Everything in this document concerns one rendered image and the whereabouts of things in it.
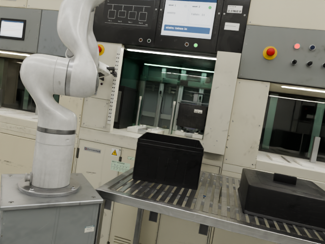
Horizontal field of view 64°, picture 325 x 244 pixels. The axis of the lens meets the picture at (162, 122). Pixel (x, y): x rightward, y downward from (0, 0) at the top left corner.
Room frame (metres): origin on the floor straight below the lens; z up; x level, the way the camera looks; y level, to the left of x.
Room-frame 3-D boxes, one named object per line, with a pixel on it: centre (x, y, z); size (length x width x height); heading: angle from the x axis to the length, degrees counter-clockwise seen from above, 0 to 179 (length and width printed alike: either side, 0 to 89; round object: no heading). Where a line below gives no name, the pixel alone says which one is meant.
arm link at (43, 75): (0.83, 0.37, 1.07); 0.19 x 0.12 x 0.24; 104
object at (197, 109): (2.05, -0.23, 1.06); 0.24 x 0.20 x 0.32; 77
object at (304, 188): (0.97, -0.49, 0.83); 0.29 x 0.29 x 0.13; 77
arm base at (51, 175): (0.84, 0.34, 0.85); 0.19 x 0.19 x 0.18
